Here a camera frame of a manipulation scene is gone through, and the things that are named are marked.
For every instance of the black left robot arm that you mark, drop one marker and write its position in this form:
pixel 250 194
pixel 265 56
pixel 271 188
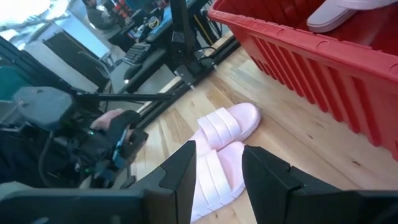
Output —
pixel 180 31

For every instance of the black handheld camera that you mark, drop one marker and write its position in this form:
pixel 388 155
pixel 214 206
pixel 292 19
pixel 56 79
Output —
pixel 43 107

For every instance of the grey desk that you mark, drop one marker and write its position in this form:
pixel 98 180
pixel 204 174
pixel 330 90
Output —
pixel 152 67

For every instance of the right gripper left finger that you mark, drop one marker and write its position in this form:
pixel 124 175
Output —
pixel 174 186

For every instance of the dark rectangular panel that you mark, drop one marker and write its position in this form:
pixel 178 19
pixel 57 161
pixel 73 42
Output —
pixel 77 59

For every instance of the person's hand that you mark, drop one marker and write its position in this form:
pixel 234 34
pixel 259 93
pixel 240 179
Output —
pixel 104 121

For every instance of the black computer mouse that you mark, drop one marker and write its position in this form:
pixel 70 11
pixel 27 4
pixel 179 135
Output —
pixel 133 71

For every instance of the black keyboard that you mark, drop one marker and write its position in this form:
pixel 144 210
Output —
pixel 136 53

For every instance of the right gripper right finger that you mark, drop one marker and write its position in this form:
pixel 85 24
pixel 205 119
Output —
pixel 270 186

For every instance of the pink foam slide sandal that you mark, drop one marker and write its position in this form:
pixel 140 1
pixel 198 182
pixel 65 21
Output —
pixel 329 15
pixel 230 121
pixel 217 177

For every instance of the red plastic bin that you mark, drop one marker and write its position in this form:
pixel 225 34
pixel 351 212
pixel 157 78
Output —
pixel 311 62

